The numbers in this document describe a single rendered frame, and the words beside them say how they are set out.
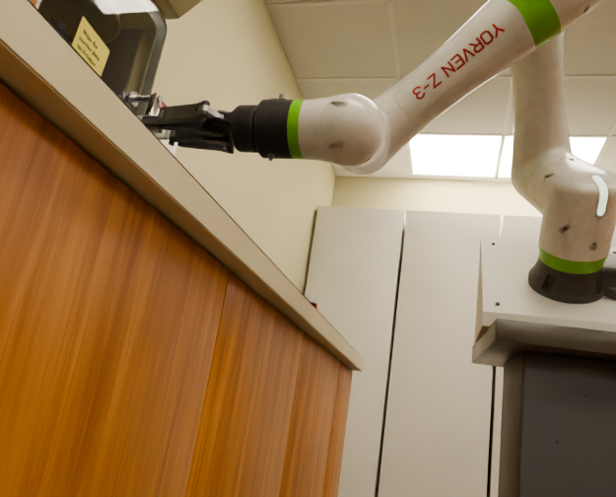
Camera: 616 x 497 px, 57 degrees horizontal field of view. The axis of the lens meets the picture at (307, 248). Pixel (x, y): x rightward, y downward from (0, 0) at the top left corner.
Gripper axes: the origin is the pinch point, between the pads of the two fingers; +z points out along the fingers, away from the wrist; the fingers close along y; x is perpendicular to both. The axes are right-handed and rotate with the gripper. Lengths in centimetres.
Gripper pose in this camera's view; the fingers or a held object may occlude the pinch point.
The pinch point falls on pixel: (148, 127)
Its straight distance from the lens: 102.2
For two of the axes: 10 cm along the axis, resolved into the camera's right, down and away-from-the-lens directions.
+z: -9.6, -0.7, 2.6
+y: -2.3, -3.2, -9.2
